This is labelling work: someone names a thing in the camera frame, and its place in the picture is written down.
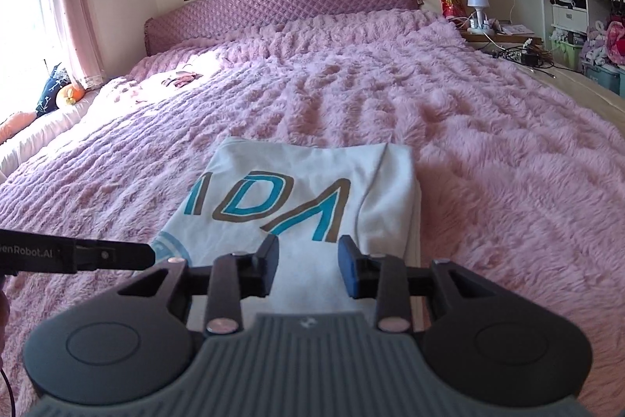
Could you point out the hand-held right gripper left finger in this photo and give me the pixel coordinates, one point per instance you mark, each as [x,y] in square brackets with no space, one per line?
[267,268]

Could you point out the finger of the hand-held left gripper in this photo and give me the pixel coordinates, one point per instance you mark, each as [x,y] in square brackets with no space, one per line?
[117,255]

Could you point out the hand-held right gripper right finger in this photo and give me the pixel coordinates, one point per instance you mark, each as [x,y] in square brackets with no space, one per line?
[347,269]

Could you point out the white printed shirt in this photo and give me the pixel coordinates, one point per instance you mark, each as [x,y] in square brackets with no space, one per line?
[302,175]

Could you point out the white padded quilt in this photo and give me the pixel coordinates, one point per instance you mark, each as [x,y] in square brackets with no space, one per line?
[44,138]

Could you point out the peach plush cushion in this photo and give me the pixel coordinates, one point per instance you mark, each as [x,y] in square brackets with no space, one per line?
[17,126]

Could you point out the orange plush toy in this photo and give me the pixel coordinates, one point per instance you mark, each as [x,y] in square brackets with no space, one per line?
[70,95]

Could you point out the dark blue floral pillow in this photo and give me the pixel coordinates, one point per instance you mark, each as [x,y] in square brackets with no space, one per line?
[51,89]

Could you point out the pink fluffy blanket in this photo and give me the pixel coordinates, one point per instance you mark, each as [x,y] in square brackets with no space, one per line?
[488,153]

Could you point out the small pink cloth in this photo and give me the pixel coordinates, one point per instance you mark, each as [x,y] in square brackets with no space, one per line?
[181,78]

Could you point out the window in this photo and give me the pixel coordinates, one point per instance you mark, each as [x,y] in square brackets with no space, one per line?
[19,31]

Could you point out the pink curtain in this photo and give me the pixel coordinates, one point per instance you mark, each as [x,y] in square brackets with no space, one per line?
[73,6]

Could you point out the wooden bedside table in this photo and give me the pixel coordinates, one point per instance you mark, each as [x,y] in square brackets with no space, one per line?
[508,40]

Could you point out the red snack bag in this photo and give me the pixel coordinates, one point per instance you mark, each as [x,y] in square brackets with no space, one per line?
[451,2]

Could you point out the white booklet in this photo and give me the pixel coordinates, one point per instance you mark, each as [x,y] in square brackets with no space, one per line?
[516,29]

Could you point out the white table lamp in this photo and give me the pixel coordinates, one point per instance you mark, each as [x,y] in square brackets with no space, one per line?
[477,1]

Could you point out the green storage bin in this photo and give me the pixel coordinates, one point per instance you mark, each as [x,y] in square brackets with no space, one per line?
[569,53]

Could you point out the blue storage bin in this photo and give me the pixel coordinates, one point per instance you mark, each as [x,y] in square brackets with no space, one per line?
[603,80]

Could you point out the white drawer box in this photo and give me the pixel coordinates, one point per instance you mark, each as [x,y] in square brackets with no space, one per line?
[569,15]

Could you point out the cream bed frame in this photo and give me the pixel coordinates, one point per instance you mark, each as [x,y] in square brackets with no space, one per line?
[586,97]

